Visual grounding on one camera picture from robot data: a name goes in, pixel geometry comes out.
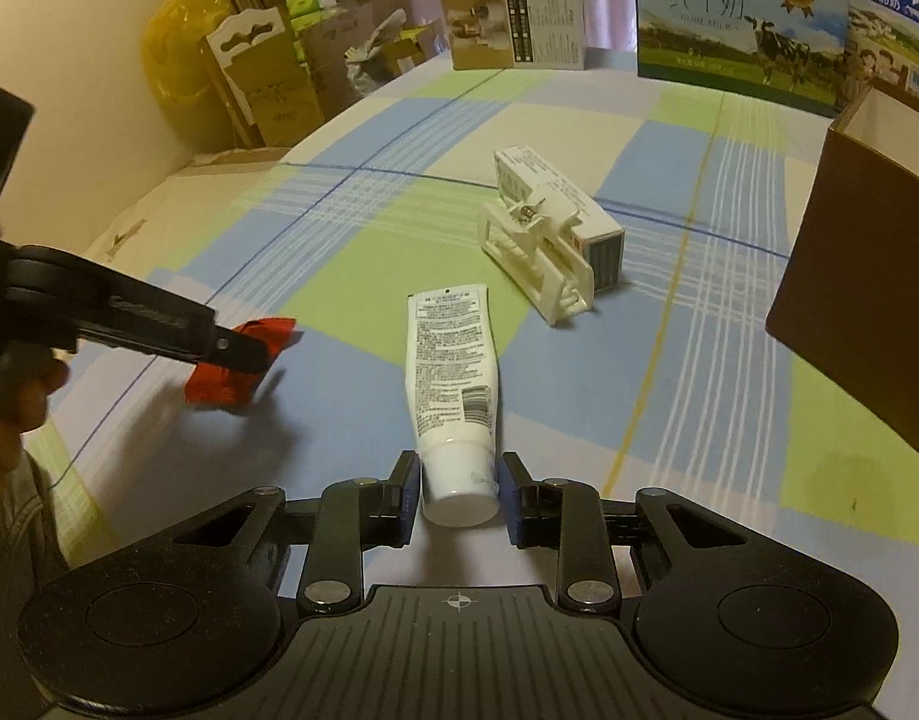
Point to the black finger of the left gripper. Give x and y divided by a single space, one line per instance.
154 321

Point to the white printed medicine box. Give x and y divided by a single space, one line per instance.
524 177

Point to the pile of cardboard boxes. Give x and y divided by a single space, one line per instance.
284 71

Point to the person's left hand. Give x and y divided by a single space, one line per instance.
29 375

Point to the light blue milk carton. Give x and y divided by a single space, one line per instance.
791 52

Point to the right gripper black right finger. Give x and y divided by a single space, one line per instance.
567 517

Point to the red cloth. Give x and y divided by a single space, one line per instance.
228 378

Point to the white cream tube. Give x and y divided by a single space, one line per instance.
452 393

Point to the checked bed sheet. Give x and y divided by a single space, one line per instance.
670 381

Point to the small white brown box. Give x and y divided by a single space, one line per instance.
504 34

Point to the brown cardboard storage box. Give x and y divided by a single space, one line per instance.
848 302

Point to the yellow plastic bag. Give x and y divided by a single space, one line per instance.
176 62

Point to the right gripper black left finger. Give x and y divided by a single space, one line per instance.
352 518

